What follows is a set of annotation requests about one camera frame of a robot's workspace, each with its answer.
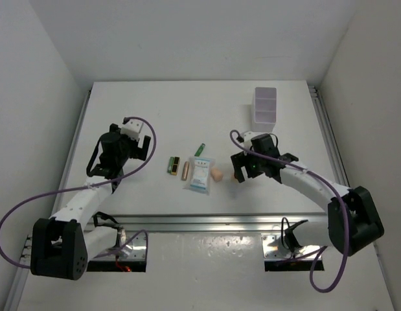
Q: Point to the white compartment organizer box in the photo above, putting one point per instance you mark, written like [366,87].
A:
[264,109]

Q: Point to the metal base plate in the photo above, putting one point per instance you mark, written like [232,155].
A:
[273,250]
[135,248]

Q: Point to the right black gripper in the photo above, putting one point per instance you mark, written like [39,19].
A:
[239,161]

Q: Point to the green lip balm tube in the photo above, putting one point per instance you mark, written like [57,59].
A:
[170,164]

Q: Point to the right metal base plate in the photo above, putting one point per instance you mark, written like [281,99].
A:
[273,250]

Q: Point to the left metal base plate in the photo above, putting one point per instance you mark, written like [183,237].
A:
[135,248]

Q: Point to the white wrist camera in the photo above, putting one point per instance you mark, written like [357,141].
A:
[247,137]
[132,128]

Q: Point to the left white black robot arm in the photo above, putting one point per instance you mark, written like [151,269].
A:
[60,247]

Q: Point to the aluminium front rail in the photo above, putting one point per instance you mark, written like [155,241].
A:
[242,223]

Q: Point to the clear cotton pad pouch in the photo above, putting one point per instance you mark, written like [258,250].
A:
[199,176]

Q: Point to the black gold lipstick case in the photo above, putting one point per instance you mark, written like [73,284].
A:
[175,166]

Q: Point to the beige makeup sponge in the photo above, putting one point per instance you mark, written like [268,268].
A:
[216,174]

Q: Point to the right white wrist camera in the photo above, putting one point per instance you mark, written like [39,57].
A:
[247,137]

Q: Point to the rose gold lipstick tube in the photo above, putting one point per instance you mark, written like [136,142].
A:
[185,171]

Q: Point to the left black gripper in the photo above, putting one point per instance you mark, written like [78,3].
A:
[137,152]

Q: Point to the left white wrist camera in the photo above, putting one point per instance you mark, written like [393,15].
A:
[132,128]

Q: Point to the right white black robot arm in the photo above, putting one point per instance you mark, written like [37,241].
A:
[353,221]

